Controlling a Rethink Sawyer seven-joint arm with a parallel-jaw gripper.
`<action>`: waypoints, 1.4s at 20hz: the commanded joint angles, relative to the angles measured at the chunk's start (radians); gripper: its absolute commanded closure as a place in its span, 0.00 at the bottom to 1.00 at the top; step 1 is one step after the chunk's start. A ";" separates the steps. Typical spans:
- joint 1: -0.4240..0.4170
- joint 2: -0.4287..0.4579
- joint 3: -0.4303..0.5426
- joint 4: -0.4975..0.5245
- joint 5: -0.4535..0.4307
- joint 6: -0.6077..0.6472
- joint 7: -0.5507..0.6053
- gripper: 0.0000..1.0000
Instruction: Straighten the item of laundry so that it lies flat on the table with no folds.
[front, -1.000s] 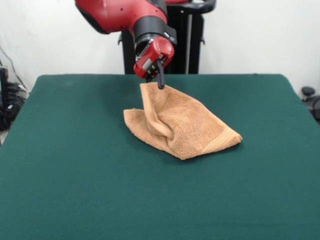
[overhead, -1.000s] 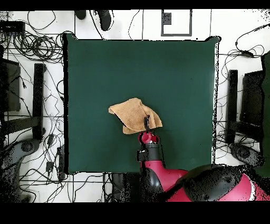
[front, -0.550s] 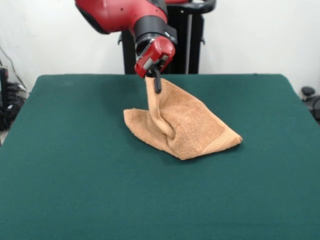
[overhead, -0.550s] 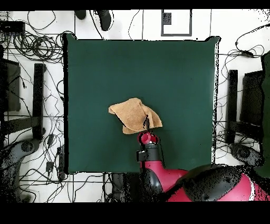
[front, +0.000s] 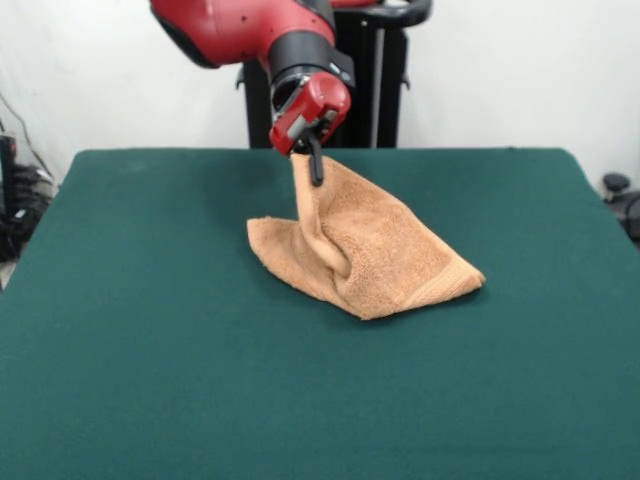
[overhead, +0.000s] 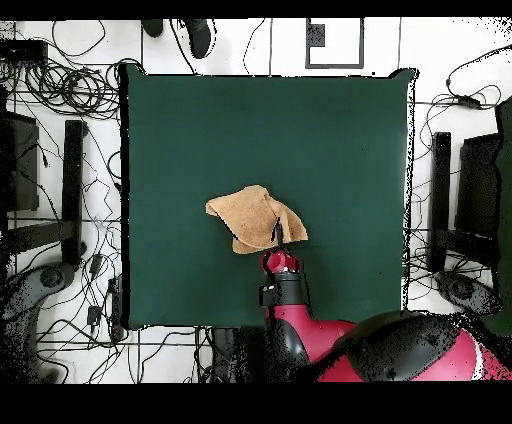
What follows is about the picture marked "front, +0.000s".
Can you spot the black equipment stack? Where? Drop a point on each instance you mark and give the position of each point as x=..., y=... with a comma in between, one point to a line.
x=10, y=200

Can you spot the tan terry towel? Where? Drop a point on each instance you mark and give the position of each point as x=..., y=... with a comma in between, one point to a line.
x=380, y=250

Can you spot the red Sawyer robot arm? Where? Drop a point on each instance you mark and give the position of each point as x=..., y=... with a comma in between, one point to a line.
x=235, y=25

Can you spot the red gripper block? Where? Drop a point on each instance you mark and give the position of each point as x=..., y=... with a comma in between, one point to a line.
x=315, y=110

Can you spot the dark green table cloth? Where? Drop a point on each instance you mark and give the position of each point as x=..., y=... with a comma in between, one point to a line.
x=150, y=350

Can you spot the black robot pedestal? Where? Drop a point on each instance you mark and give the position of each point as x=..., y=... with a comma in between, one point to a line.
x=380, y=100

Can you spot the black office chair base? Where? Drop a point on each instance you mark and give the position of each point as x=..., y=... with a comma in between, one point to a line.
x=620, y=195

